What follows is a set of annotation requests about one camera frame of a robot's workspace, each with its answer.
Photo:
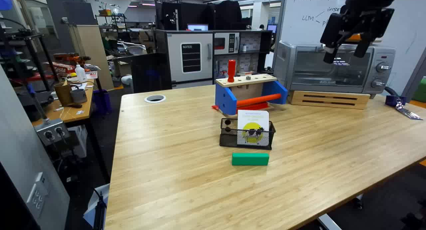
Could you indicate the small white yellow book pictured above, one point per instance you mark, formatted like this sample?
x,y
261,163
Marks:
x,y
253,118

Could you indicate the silver toaster oven knob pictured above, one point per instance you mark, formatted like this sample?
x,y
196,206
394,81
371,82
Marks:
x,y
377,83
382,67

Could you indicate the whiteboard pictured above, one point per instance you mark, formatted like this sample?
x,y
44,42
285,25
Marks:
x,y
306,17

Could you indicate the silver toaster oven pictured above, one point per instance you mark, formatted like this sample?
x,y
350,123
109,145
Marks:
x,y
379,80

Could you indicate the toaster oven glass door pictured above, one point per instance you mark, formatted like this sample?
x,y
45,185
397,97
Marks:
x,y
309,70

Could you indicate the slatted wooden riser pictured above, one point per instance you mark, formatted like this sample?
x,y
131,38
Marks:
x,y
329,99

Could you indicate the small blue holder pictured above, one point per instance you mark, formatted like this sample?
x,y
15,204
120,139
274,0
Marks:
x,y
394,100

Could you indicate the monitor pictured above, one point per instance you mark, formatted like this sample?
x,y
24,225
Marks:
x,y
272,28
197,27

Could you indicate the silver foil strip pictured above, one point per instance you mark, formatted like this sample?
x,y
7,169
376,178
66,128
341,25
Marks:
x,y
409,113

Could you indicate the orange toy rod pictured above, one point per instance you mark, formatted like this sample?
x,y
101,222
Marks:
x,y
258,100

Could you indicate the red toy peg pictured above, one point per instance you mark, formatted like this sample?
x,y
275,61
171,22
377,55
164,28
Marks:
x,y
231,70

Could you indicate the blue wooden toy workbench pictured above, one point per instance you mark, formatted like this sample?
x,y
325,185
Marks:
x,y
226,98

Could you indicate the black mesh desk organizer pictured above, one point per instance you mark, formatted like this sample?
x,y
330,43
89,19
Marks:
x,y
228,136

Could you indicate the green rectangular block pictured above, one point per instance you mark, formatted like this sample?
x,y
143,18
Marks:
x,y
250,159

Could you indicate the toy kitchen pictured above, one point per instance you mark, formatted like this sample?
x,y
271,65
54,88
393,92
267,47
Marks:
x,y
189,57

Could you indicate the black panel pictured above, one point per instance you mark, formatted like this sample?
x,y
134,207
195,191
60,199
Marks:
x,y
151,73

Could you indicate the white table grommet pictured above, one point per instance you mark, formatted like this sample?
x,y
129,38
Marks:
x,y
155,98

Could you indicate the blue bin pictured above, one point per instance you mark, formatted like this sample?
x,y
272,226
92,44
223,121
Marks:
x,y
101,102

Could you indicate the white plastic bottle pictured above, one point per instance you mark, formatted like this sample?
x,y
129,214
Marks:
x,y
80,75

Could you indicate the red power drill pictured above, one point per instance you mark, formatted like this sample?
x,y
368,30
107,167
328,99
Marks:
x,y
70,58

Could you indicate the red cardboard box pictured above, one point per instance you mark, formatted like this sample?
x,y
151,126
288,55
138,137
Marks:
x,y
63,68

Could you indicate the wooden side table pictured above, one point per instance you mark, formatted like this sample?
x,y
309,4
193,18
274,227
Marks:
x,y
71,112

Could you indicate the brown paper bag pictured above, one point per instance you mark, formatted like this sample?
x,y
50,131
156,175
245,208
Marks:
x,y
63,94

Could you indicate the stand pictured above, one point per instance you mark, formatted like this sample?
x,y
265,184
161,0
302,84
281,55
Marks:
x,y
100,213

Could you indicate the grey power box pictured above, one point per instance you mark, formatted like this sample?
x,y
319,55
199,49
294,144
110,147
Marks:
x,y
51,131

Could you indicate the black metal shelf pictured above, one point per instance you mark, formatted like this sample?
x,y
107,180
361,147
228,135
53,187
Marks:
x,y
31,57

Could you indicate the white wall socket plate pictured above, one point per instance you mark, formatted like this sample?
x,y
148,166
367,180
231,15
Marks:
x,y
38,195

